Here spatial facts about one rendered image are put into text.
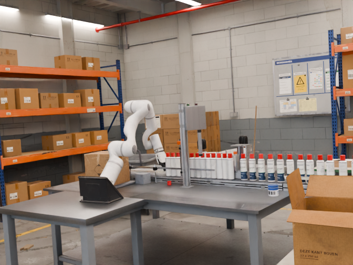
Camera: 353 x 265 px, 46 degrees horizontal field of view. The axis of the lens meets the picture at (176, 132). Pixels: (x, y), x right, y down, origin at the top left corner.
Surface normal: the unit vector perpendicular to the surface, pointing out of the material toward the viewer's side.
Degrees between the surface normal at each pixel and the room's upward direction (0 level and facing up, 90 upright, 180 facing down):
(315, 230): 91
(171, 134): 90
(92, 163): 90
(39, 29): 90
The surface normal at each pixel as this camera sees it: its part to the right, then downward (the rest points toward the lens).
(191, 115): 0.31, 0.03
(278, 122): -0.55, 0.07
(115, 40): 0.83, -0.02
